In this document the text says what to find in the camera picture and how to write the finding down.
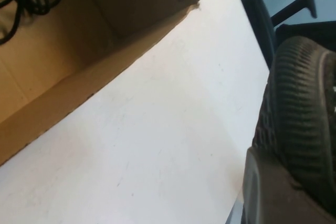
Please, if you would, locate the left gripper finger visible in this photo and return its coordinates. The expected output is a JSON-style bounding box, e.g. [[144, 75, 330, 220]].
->
[[243, 146, 336, 224]]

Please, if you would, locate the brown cardboard shoe box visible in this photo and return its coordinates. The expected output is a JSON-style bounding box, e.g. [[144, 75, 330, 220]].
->
[[0, 0, 202, 167]]

